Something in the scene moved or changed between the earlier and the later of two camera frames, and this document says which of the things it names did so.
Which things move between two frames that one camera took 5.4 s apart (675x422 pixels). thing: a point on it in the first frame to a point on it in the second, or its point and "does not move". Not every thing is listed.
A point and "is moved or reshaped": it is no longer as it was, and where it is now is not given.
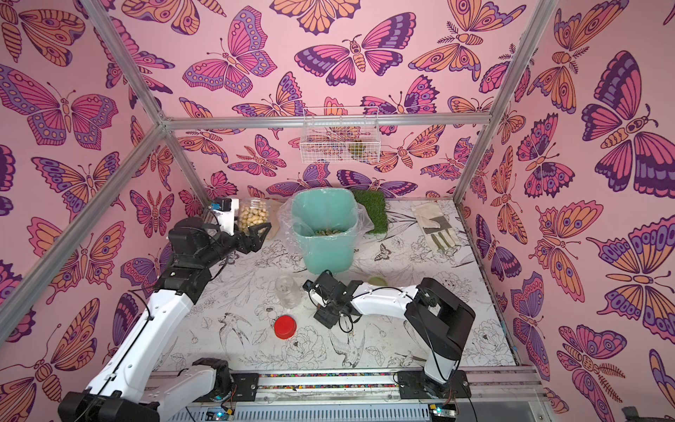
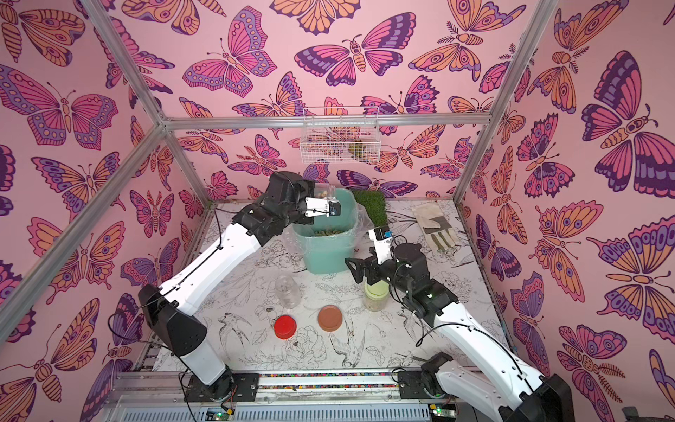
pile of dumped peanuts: x=328 y=232 does not move
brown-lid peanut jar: x=252 y=212 is moved or reshaped
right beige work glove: x=438 y=229 does not move
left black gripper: x=253 y=244 to x=306 y=189
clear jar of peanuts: x=287 y=291 does not move
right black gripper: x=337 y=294 to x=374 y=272
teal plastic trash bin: x=324 y=221 does not move
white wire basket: x=344 y=134 does not move
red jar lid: x=285 y=327 does not move
